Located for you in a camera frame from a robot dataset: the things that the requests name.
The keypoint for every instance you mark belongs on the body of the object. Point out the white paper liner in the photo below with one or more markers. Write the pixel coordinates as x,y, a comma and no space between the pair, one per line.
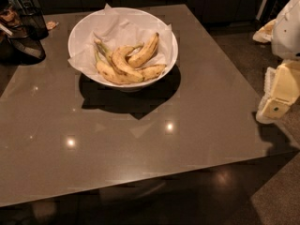
117,26

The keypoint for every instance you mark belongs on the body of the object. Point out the dark items at left edge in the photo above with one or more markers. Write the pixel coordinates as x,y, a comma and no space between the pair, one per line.
10,18

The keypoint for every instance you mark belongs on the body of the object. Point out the small crumpled wrapper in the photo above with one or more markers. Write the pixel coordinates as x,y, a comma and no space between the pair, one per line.
51,25

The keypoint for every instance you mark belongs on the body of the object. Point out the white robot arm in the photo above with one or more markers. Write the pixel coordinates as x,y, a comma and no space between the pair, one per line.
283,33

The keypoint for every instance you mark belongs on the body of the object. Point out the upper right yellow banana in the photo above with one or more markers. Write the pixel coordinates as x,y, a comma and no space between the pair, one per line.
140,58

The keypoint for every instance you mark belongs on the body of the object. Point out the white ceramic bowl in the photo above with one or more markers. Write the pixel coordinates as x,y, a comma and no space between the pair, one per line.
105,54

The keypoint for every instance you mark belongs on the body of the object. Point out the bottom left yellow banana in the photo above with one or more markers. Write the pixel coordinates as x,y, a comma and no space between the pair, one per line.
108,73

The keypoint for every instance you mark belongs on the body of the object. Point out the curved yellow banana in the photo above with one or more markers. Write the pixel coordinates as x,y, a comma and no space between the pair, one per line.
121,65

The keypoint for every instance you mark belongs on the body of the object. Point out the lower right yellow banana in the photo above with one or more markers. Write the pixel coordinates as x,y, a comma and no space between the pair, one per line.
152,72

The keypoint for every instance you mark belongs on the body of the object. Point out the black mesh basket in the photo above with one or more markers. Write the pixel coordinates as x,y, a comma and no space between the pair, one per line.
27,36

